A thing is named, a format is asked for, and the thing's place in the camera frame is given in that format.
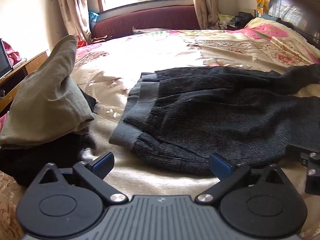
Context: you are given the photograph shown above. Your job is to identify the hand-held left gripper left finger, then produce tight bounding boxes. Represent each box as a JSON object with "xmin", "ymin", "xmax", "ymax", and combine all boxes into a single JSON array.
[{"xmin": 32, "ymin": 152, "xmax": 128, "ymax": 205}]

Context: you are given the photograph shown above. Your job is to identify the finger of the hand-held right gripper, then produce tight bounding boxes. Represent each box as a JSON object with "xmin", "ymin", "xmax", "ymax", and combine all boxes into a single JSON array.
[{"xmin": 287, "ymin": 144, "xmax": 320, "ymax": 195}]

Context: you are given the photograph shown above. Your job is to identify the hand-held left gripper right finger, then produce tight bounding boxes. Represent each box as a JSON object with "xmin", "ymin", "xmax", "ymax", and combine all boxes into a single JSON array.
[{"xmin": 195, "ymin": 152, "xmax": 288, "ymax": 204}]

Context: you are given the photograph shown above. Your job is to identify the dark grey knit pants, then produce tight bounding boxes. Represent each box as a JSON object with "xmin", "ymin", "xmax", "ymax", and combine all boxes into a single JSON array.
[{"xmin": 109, "ymin": 64, "xmax": 320, "ymax": 177}]

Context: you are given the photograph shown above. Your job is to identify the black folded cloth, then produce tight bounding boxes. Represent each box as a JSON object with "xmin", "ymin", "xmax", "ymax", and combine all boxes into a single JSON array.
[{"xmin": 0, "ymin": 90, "xmax": 98, "ymax": 188}]

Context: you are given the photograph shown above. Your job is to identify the olive folded cloth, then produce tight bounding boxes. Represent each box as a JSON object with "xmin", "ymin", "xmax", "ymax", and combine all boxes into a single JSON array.
[{"xmin": 0, "ymin": 35, "xmax": 95, "ymax": 145}]

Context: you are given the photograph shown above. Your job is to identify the brown patterned bed cloth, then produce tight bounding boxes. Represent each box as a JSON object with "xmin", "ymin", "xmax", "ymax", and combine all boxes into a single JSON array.
[{"xmin": 0, "ymin": 171, "xmax": 30, "ymax": 240}]

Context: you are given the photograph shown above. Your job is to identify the cream floral satin blanket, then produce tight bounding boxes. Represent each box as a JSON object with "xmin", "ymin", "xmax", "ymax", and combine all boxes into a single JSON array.
[{"xmin": 0, "ymin": 29, "xmax": 320, "ymax": 240}]

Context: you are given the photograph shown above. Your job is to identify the wooden desk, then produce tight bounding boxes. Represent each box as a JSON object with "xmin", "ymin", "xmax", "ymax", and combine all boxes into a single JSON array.
[{"xmin": 0, "ymin": 50, "xmax": 49, "ymax": 117}]

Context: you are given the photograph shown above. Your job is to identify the brown handbag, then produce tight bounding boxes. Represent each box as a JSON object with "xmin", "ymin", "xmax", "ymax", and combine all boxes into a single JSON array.
[{"xmin": 91, "ymin": 35, "xmax": 112, "ymax": 43}]

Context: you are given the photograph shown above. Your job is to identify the pink cloth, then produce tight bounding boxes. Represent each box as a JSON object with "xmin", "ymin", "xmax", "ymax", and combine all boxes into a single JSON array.
[{"xmin": 2, "ymin": 41, "xmax": 22, "ymax": 67}]

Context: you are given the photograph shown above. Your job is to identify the pink floral quilt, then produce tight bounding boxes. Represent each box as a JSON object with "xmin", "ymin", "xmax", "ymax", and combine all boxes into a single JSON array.
[{"xmin": 244, "ymin": 17, "xmax": 320, "ymax": 65}]

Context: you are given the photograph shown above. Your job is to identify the black monitor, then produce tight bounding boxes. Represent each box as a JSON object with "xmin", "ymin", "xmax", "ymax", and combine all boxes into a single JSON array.
[{"xmin": 0, "ymin": 38, "xmax": 13, "ymax": 80}]

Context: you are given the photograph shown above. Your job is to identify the blue bag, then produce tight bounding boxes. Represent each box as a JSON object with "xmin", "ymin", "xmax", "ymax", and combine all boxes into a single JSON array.
[{"xmin": 88, "ymin": 10, "xmax": 100, "ymax": 31}]

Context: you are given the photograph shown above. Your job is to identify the pale printed cloth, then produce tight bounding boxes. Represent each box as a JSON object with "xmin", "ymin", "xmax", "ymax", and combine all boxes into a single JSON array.
[{"xmin": 215, "ymin": 12, "xmax": 236, "ymax": 30}]

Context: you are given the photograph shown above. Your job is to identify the dark clothes pile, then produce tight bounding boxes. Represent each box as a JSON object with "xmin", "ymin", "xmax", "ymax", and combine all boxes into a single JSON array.
[{"xmin": 230, "ymin": 11, "xmax": 256, "ymax": 30}]

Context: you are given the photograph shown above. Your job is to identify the maroon sofa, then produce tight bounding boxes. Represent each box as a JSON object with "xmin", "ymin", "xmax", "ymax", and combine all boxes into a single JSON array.
[{"xmin": 91, "ymin": 4, "xmax": 202, "ymax": 40}]

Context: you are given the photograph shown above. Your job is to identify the beige floral curtain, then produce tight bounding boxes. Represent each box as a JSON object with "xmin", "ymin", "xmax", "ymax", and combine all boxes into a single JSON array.
[
  {"xmin": 54, "ymin": 0, "xmax": 92, "ymax": 45},
  {"xmin": 187, "ymin": 0, "xmax": 221, "ymax": 30}
]

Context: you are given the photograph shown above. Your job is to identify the dark wooden headboard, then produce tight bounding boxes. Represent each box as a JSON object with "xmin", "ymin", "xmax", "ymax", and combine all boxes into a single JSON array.
[{"xmin": 267, "ymin": 0, "xmax": 320, "ymax": 57}]

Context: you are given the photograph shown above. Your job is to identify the yellow packet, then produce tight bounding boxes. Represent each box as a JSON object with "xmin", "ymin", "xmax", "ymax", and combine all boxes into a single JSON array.
[{"xmin": 254, "ymin": 0, "xmax": 268, "ymax": 18}]

